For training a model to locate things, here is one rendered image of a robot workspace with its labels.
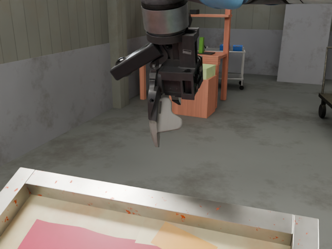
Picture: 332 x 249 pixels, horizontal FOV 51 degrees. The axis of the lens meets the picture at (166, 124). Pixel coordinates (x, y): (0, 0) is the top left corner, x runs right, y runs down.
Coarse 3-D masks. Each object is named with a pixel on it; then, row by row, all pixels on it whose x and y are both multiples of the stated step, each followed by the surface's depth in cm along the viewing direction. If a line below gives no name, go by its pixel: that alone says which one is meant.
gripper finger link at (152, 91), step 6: (150, 84) 61; (156, 84) 62; (150, 90) 61; (156, 90) 61; (150, 96) 61; (156, 96) 61; (150, 102) 61; (156, 102) 62; (150, 108) 61; (156, 108) 62; (150, 114) 62; (156, 114) 62; (156, 120) 62
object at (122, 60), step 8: (144, 48) 60; (152, 48) 59; (128, 56) 64; (136, 56) 61; (144, 56) 60; (152, 56) 60; (120, 64) 63; (128, 64) 62; (136, 64) 62; (144, 64) 61; (112, 72) 64; (120, 72) 64; (128, 72) 63
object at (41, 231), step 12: (36, 228) 66; (48, 228) 65; (60, 228) 65; (72, 228) 65; (84, 228) 64; (24, 240) 64; (36, 240) 64; (48, 240) 63; (60, 240) 63; (72, 240) 63; (84, 240) 63; (96, 240) 62; (108, 240) 62; (120, 240) 62; (132, 240) 61
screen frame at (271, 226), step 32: (0, 192) 69; (32, 192) 72; (64, 192) 68; (96, 192) 66; (128, 192) 65; (160, 192) 64; (0, 224) 65; (192, 224) 62; (224, 224) 59; (256, 224) 57; (288, 224) 56
